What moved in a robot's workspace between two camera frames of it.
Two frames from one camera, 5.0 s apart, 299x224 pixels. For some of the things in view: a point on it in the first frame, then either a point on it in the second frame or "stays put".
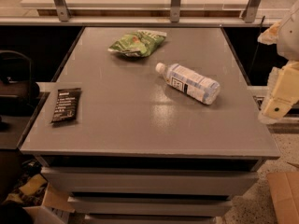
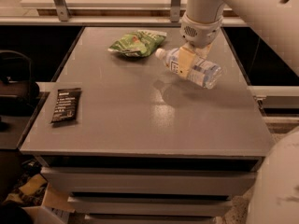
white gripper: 290,36 → 201,33
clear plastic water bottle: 203,89 → 202,72
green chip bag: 137,43 stays put
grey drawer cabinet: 149,125 stays put
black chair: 18,93 stays put
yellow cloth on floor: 31,184 stays put
